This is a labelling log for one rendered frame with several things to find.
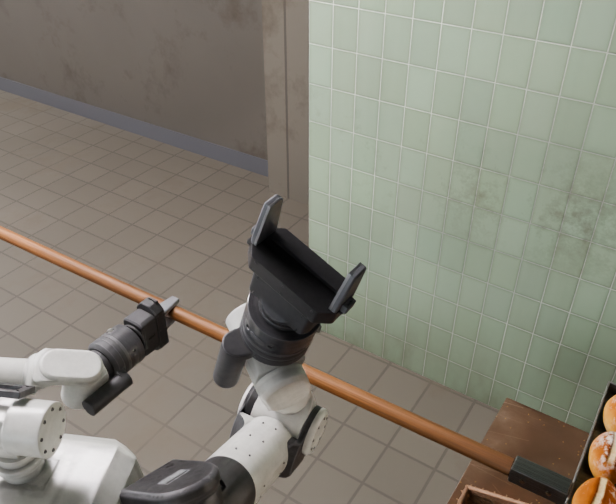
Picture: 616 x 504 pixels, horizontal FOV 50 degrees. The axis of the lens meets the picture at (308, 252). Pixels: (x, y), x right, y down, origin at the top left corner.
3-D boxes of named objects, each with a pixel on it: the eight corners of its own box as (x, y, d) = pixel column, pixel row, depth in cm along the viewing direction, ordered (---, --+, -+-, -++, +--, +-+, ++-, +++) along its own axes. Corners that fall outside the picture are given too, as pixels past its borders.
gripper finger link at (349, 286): (364, 258, 63) (346, 291, 68) (344, 276, 61) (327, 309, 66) (377, 268, 63) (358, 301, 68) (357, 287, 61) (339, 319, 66)
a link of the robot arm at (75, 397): (94, 355, 134) (49, 389, 127) (101, 327, 127) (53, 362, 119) (134, 392, 133) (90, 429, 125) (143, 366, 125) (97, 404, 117)
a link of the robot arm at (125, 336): (135, 289, 136) (90, 320, 128) (169, 305, 132) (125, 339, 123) (143, 334, 143) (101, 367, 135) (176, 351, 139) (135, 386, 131)
